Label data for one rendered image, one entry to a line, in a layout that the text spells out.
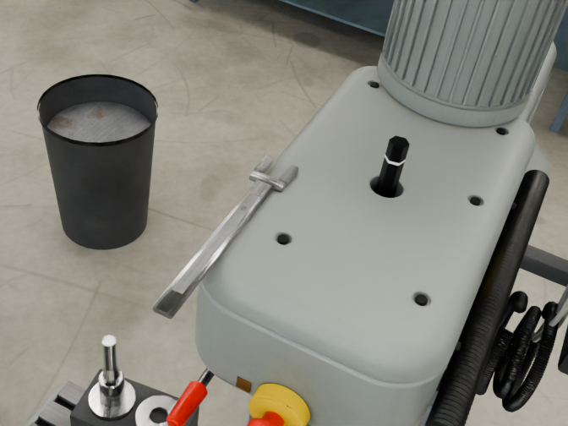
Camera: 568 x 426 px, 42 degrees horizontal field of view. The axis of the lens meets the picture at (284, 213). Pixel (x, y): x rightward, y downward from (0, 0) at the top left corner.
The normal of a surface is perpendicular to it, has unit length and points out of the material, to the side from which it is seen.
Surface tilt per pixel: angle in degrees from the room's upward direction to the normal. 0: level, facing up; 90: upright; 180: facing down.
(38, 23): 0
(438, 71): 90
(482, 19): 90
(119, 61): 0
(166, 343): 0
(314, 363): 90
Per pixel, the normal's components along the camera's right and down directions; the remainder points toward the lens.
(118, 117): 0.12, -0.73
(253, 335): -0.44, 0.57
